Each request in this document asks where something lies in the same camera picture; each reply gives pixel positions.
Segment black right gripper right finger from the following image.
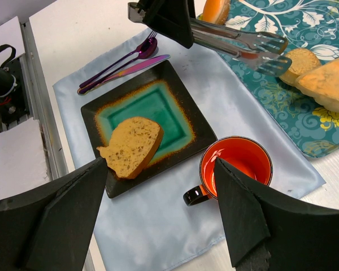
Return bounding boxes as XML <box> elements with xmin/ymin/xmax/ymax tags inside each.
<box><xmin>214</xmin><ymin>158</ymin><xmax>339</xmax><ymax>270</ymax></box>

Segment small round bread roll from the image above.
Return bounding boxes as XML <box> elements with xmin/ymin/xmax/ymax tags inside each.
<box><xmin>279</xmin><ymin>48</ymin><xmax>321</xmax><ymax>86</ymax></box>

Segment metal serving tongs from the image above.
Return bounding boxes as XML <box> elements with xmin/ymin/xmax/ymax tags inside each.
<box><xmin>128</xmin><ymin>2</ymin><xmax>292</xmax><ymax>77</ymax></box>

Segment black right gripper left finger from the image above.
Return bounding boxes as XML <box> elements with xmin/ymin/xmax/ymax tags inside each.
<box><xmin>0</xmin><ymin>158</ymin><xmax>108</xmax><ymax>270</ymax></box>

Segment brown bread slice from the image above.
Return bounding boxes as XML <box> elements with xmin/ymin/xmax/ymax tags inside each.
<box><xmin>97</xmin><ymin>117</ymin><xmax>164</xmax><ymax>179</ymax></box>

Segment square green black plate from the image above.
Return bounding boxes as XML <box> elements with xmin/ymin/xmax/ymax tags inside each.
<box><xmin>81</xmin><ymin>60</ymin><xmax>217</xmax><ymax>199</ymax></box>

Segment aluminium frame rail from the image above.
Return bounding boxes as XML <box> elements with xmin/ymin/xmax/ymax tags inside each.
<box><xmin>19</xmin><ymin>22</ymin><xmax>68</xmax><ymax>180</ymax></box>

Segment orange black mug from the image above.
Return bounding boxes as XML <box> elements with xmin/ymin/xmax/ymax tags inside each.
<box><xmin>183</xmin><ymin>136</ymin><xmax>273</xmax><ymax>206</ymax></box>

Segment light blue cloth napkin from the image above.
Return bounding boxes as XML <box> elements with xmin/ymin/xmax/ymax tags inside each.
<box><xmin>53</xmin><ymin>30</ymin><xmax>325</xmax><ymax>270</ymax></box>

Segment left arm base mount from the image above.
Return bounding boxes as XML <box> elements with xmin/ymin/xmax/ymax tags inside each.
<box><xmin>0</xmin><ymin>44</ymin><xmax>31</xmax><ymax>132</ymax></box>

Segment purple fork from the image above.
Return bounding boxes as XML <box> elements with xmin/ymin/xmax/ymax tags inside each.
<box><xmin>79</xmin><ymin>30</ymin><xmax>158</xmax><ymax>88</ymax></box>

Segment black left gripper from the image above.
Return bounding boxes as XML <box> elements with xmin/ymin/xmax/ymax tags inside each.
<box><xmin>137</xmin><ymin>0</ymin><xmax>195</xmax><ymax>49</ymax></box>

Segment iridescent purple knife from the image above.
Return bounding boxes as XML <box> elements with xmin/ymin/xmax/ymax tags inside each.
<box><xmin>77</xmin><ymin>54</ymin><xmax>171</xmax><ymax>95</ymax></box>

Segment white foam board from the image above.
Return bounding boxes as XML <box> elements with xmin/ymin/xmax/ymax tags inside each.
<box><xmin>0</xmin><ymin>118</ymin><xmax>50</xmax><ymax>200</ymax></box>

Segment purple spoon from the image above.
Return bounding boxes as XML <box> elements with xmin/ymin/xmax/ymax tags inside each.
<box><xmin>77</xmin><ymin>32</ymin><xmax>158</xmax><ymax>95</ymax></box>

